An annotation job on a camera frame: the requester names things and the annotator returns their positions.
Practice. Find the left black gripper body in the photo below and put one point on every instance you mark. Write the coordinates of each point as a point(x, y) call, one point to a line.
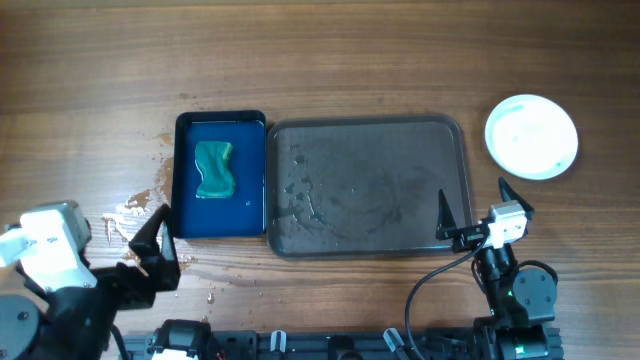
point(126, 289)

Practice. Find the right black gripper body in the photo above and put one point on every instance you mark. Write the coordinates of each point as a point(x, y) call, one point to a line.
point(467, 238)

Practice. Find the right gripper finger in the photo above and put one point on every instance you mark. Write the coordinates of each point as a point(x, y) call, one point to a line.
point(445, 220)
point(509, 194)

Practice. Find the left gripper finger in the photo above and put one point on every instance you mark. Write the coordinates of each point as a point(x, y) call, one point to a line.
point(155, 233)
point(168, 249)

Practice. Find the white plate front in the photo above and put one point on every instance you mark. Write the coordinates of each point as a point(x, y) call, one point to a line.
point(531, 137)

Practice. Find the green yellow sponge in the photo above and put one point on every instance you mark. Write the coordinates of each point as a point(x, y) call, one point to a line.
point(212, 162)

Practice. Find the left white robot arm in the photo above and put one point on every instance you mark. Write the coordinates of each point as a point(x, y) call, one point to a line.
point(70, 308)

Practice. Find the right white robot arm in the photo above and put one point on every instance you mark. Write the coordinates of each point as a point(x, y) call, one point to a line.
point(521, 295)

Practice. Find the blue water tray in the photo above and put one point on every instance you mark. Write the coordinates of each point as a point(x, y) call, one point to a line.
point(243, 213)

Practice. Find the dark brown serving tray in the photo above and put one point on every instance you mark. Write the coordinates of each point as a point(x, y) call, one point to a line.
point(363, 187)

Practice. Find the black mounting rail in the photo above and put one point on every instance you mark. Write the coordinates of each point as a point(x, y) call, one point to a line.
point(444, 343)

